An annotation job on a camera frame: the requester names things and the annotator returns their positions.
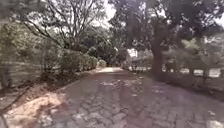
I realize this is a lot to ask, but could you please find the bare dirt strip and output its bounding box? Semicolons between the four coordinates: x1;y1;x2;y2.
0;68;101;128

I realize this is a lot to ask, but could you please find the dirt ground with leaves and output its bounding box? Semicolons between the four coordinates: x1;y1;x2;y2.
133;68;224;103

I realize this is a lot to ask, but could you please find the bare branched tree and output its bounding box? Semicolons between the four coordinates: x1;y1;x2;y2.
19;0;108;54

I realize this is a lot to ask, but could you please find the large dark-trunked tree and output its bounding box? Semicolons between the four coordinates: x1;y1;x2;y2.
108;0;224;81

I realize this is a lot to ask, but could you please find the row of green bushes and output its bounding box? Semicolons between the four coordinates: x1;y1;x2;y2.
0;23;108;88

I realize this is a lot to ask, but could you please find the brick paved path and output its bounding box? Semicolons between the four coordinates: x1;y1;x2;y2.
33;66;224;128

